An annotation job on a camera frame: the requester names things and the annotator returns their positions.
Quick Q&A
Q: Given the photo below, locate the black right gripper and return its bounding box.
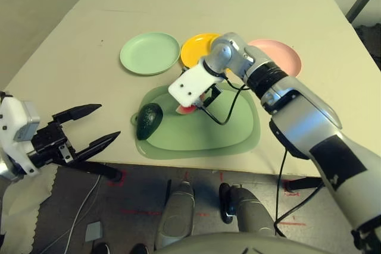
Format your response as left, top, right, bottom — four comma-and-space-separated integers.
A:
204, 85, 223, 106

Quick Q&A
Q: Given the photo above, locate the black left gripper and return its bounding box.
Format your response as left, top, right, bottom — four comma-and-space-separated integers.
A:
28, 104, 121, 168

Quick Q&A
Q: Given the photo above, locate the red watermelon slice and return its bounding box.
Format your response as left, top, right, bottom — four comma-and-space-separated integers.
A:
176, 104, 201, 115

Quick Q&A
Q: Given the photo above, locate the dark green avocado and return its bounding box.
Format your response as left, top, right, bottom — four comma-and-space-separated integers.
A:
136, 102, 164, 141

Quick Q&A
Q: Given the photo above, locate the black table foot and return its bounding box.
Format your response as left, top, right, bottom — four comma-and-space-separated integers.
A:
74, 161, 126, 182
285, 176, 324, 192

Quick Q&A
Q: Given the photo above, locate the green cutting board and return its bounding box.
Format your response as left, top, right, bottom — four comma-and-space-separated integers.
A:
130, 83, 261, 159

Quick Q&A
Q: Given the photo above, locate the yellow round plate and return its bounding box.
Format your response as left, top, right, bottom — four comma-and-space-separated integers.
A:
180, 33, 224, 70

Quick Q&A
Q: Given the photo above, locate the pale green round plate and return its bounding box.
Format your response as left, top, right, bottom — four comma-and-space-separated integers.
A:
120, 31, 181, 76

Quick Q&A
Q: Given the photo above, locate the pink round plate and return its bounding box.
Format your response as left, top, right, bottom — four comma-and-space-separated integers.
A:
247, 39, 303, 79

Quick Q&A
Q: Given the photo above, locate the white scalloped cloth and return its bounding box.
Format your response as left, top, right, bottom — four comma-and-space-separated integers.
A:
0, 164, 59, 254

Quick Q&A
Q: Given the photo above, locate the tablet on tripod stand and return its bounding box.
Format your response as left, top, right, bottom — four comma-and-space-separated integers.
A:
85, 221, 104, 243

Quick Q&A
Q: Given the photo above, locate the black shoe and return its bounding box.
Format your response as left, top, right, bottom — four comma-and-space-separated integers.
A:
129, 242, 149, 254
92, 242, 111, 254

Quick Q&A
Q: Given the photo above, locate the grey left robot leg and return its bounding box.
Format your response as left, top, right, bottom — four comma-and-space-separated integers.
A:
156, 180, 196, 250

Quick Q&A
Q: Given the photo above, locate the grey robot leg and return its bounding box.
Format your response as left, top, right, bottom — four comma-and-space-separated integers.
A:
156, 180, 196, 250
219, 182, 286, 237

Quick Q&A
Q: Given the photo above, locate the grey right robot leg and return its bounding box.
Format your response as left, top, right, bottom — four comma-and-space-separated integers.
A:
219, 182, 286, 237

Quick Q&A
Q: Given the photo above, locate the grey robot torso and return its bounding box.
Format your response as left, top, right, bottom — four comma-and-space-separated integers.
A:
154, 231, 352, 254

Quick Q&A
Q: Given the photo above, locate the dark rough fabric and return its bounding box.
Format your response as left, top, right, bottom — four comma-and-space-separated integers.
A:
354, 23, 381, 70

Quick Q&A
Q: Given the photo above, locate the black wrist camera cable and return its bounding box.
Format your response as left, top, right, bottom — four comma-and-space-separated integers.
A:
203, 76, 251, 126

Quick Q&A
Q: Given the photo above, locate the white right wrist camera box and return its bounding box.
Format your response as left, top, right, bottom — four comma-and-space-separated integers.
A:
168, 64, 223, 108

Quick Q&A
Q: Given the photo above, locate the white floor cable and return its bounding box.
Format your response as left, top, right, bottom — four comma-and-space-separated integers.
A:
40, 173, 102, 254

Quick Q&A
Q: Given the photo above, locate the black hanging arm cable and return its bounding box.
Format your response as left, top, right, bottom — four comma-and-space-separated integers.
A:
273, 146, 325, 237

